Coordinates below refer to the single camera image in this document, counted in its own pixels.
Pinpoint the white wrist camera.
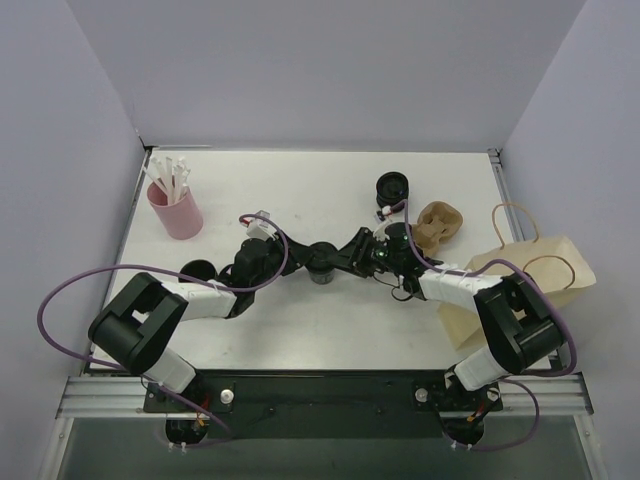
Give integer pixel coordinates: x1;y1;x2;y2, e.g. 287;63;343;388
373;204;403;242
240;210;276;241

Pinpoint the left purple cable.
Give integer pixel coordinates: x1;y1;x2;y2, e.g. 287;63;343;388
38;212;290;446

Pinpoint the stack of black lids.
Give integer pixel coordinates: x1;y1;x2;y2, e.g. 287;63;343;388
376;171;409;207

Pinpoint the brown paper takeout bag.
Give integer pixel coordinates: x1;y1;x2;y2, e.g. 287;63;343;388
438;228;596;350

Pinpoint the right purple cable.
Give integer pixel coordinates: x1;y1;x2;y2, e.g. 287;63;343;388
382;199;580;451

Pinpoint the black coffee cup lid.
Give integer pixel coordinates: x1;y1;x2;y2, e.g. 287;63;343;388
306;241;338;272

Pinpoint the purple cable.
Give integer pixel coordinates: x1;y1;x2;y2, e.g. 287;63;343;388
382;199;580;451
38;212;290;446

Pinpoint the white wrapped straws bundle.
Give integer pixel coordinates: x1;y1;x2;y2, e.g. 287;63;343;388
142;156;191;206

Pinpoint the black mounting base plate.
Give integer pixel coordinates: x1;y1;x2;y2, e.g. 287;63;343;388
143;370;503;444

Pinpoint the pink straw holder cup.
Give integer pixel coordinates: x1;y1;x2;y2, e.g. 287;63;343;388
146;183;204;240

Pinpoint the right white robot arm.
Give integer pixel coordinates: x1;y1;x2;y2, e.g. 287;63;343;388
329;222;568;408

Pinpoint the grey paper coffee cup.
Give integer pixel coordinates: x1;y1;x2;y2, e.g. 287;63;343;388
308;269;335;285

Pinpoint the brown pulp cup carrier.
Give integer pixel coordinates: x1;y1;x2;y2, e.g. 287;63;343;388
412;201;463;257

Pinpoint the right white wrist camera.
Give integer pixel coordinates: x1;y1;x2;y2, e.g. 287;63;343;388
373;204;403;242

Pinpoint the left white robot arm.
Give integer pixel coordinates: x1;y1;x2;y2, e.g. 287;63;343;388
88;238;313;411

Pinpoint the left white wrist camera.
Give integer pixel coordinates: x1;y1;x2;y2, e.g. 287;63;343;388
240;210;276;241

